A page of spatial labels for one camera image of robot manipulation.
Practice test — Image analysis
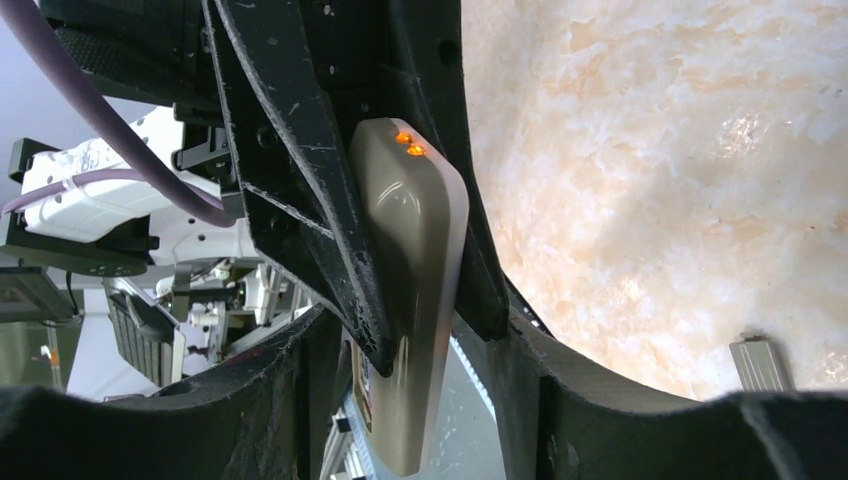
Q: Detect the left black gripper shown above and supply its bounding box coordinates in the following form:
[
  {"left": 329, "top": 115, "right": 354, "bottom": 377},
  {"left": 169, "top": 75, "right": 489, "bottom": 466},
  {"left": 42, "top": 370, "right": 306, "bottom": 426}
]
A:
[{"left": 203, "top": 1, "right": 508, "bottom": 374}]

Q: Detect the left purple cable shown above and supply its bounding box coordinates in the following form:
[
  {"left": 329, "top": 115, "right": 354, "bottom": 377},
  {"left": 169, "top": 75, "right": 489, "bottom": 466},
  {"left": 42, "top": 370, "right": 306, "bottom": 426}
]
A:
[{"left": 0, "top": 0, "right": 240, "bottom": 230}]

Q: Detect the beige remote control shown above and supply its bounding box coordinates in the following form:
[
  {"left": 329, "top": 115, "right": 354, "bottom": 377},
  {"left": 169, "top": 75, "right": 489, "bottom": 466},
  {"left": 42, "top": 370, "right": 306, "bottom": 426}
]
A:
[{"left": 344, "top": 117, "right": 472, "bottom": 478}]

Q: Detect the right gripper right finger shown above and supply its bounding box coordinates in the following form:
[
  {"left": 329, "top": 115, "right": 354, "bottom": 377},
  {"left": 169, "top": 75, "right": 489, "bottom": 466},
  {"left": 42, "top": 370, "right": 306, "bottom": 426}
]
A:
[{"left": 454, "top": 312, "right": 847, "bottom": 479}]

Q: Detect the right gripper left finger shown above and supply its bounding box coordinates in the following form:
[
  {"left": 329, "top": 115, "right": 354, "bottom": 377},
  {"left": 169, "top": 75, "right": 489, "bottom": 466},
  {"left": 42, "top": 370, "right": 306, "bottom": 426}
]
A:
[{"left": 1, "top": 307, "right": 341, "bottom": 479}]

